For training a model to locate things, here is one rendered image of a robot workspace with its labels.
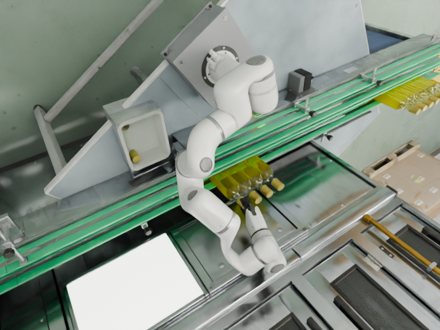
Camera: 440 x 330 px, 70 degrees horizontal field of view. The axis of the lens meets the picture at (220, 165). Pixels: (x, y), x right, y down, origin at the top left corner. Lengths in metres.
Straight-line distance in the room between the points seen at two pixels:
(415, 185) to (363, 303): 4.01
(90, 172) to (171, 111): 0.40
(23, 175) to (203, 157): 1.30
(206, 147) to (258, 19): 0.72
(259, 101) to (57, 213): 0.84
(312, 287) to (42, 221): 1.00
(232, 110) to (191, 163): 0.19
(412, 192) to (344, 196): 3.55
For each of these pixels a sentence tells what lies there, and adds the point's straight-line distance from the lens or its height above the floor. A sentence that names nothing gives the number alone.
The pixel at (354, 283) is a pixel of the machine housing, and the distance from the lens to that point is 1.30.
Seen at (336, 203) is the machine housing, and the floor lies 1.27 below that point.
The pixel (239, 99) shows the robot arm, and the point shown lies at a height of 1.19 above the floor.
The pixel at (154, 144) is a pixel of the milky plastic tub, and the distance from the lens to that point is 1.33.
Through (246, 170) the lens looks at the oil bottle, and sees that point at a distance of 1.33.
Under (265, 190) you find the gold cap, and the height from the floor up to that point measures 1.14.
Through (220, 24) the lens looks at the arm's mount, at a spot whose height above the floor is 0.86.
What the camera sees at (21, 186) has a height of 0.29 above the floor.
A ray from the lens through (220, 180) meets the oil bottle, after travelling 1.28.
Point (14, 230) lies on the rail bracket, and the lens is 1.28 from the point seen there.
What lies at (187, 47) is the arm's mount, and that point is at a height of 0.85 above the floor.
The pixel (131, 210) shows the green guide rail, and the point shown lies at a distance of 1.23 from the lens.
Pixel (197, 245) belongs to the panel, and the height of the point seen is 1.12.
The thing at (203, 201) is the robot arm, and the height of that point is 1.28.
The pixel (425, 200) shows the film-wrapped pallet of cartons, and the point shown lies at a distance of 5.03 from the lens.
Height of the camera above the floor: 1.80
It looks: 40 degrees down
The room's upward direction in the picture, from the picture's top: 135 degrees clockwise
